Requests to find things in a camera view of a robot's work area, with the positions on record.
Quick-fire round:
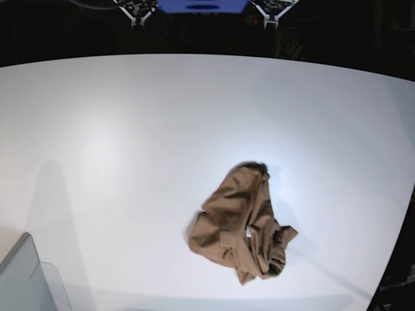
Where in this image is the brown t-shirt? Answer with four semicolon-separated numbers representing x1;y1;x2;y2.
188;162;298;284

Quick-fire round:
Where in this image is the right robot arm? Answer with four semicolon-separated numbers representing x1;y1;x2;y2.
119;0;158;28

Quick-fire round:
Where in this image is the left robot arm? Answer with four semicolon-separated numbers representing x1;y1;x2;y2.
250;0;300;29

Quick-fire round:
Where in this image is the blue bin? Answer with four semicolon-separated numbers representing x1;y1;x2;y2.
158;0;249;14

